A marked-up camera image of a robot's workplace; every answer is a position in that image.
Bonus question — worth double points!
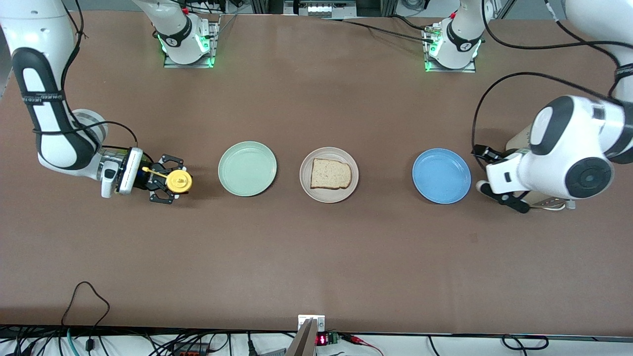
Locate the yellow mustard squeeze bottle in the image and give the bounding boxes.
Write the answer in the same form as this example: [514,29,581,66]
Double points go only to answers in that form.
[142,167,194,195]

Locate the brown bread slice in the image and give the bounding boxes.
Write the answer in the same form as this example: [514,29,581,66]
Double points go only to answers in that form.
[310,158,353,190]

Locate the blue plate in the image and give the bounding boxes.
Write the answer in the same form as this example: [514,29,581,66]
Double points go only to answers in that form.
[412,148,472,205]

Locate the pale green plate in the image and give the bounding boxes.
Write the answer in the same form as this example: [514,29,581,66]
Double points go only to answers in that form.
[218,141,277,197]

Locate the beige plate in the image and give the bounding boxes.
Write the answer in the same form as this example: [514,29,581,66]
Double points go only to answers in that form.
[299,147,360,204]

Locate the beige chrome toaster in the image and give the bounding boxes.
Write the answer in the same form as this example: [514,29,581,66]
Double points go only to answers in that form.
[505,124,577,211]

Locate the grey metal bar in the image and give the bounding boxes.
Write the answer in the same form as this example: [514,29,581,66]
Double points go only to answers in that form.
[285,318,317,356]

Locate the black rack device white lights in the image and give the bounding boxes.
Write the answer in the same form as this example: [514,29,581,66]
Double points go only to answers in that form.
[283,0,358,18]

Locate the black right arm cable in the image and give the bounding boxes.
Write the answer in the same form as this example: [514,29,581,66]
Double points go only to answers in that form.
[32,0,139,149]

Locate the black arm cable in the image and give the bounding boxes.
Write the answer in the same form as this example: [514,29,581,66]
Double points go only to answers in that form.
[471,0,633,159]
[32,0,139,149]

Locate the white toaster power cord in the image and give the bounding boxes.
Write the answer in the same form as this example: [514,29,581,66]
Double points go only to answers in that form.
[542,199,577,212]

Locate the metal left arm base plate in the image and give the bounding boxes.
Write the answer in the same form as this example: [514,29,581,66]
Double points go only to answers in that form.
[424,25,478,74]

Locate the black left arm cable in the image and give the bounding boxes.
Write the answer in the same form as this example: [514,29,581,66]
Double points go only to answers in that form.
[471,0,633,159]

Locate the thin black looped cable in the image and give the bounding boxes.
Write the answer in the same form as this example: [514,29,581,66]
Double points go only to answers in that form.
[61,281,111,353]

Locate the black coiled cable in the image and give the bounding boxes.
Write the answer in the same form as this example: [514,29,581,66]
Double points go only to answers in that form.
[501,335,549,351]

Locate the black table cable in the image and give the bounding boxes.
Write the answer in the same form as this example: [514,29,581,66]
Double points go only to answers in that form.
[321,14,438,45]

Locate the silver bracket plate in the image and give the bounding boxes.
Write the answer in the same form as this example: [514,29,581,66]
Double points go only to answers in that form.
[298,314,326,331]

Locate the red clip lead wire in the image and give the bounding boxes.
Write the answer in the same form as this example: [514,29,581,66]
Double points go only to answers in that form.
[340,333,385,356]

